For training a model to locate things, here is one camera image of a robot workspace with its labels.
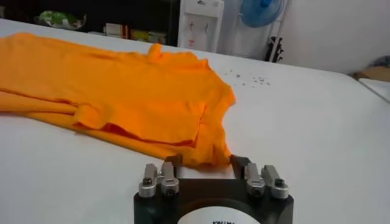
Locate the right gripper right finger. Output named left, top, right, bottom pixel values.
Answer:
left=230, top=154, right=289, bottom=200

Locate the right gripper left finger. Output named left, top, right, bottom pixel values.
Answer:
left=138, top=153, right=184, bottom=199

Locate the orange t-shirt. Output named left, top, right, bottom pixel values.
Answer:
left=0, top=32, right=237, bottom=170

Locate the large white table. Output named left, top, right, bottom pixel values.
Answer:
left=0, top=18, right=390, bottom=224

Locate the white green medicine box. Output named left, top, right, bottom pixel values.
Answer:
left=147, top=30, right=167, bottom=45

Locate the yellow green medicine box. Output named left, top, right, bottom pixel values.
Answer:
left=130, top=29, right=150, bottom=42

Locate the small white side table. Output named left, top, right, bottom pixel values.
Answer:
left=358, top=78, right=390, bottom=103

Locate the red white medicine box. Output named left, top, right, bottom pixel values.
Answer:
left=105, top=23, right=129, bottom=39

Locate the white water dispenser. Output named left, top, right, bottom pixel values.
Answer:
left=177, top=0, right=225, bottom=53

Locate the red-rimmed cardboard box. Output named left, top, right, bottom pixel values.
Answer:
left=355, top=65, right=390, bottom=82

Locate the black shelf unit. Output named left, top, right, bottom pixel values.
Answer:
left=0, top=0, right=182, bottom=46

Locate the bowl with green fruit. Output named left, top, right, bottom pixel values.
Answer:
left=38, top=10, right=88, bottom=30

